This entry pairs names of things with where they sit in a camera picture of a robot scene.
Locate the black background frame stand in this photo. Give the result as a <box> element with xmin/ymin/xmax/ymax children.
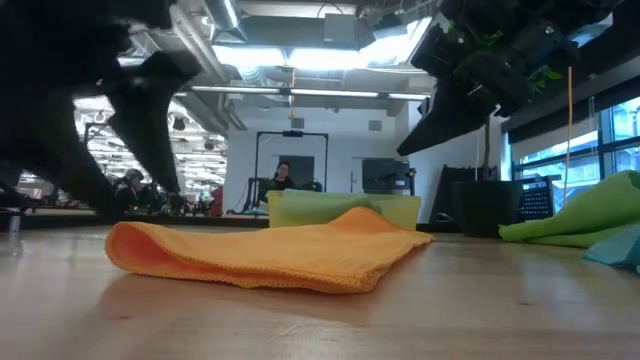
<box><xmin>254</xmin><ymin>130</ymin><xmax>330</xmax><ymax>201</ymax></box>
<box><xmin>83</xmin><ymin>122</ymin><xmax>116</xmax><ymax>149</ymax></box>

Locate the dark framed window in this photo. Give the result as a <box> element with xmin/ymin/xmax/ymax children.
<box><xmin>512</xmin><ymin>94</ymin><xmax>640</xmax><ymax>224</ymax></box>

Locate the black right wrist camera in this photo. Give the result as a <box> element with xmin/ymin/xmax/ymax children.
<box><xmin>409</xmin><ymin>22</ymin><xmax>474</xmax><ymax>79</ymax></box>

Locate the person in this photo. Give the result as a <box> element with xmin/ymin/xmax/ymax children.
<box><xmin>269</xmin><ymin>160</ymin><xmax>297</xmax><ymax>192</ymax></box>
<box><xmin>113</xmin><ymin>168</ymin><xmax>149</xmax><ymax>214</ymax></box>

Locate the black background machine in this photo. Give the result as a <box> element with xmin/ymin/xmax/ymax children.
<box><xmin>362</xmin><ymin>158</ymin><xmax>417</xmax><ymax>196</ymax></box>

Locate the black leaning panel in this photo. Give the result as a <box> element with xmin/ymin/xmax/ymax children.
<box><xmin>430</xmin><ymin>164</ymin><xmax>484</xmax><ymax>224</ymax></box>

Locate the orange microfiber towel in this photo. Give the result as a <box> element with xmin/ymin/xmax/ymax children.
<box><xmin>104</xmin><ymin>206</ymin><xmax>435</xmax><ymax>295</ymax></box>

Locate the green microfiber towel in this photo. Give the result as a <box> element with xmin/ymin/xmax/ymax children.
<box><xmin>498</xmin><ymin>169</ymin><xmax>640</xmax><ymax>250</ymax></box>

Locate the silver ventilation duct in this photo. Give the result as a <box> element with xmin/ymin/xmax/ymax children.
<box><xmin>169</xmin><ymin>0</ymin><xmax>249</xmax><ymax>136</ymax></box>

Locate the yellow hanging cord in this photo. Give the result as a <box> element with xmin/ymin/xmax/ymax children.
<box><xmin>562</xmin><ymin>64</ymin><xmax>574</xmax><ymax>207</ymax></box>

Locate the black perforated crate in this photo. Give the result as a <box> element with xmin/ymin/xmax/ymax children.
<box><xmin>517</xmin><ymin>175</ymin><xmax>561</xmax><ymax>224</ymax></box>

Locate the yellow translucent plastic bin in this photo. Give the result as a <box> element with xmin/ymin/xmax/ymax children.
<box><xmin>267</xmin><ymin>189</ymin><xmax>422</xmax><ymax>231</ymax></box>

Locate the long ceiling light strip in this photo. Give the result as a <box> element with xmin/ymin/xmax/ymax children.
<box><xmin>189</xmin><ymin>85</ymin><xmax>431</xmax><ymax>101</ymax></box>

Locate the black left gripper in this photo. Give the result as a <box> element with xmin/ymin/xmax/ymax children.
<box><xmin>0</xmin><ymin>24</ymin><xmax>202</xmax><ymax>217</ymax></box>

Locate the black plant pot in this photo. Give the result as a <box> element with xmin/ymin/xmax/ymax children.
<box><xmin>452</xmin><ymin>179</ymin><xmax>524</xmax><ymax>239</ymax></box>

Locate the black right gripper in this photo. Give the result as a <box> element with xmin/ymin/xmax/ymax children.
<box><xmin>397</xmin><ymin>22</ymin><xmax>579</xmax><ymax>156</ymax></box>

